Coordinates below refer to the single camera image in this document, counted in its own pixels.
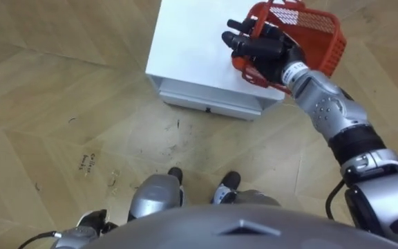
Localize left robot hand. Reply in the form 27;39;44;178
76;208;119;237

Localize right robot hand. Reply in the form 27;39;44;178
221;17;307;86

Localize red plastic basket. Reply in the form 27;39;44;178
231;0;348;95

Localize white cabinet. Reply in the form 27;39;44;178
145;0;287;122

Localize robot legs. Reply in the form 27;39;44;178
126;167;281;223

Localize robot body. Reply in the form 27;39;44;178
81;203;398;249

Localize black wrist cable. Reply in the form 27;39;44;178
16;230;62;249
325;179;346;221

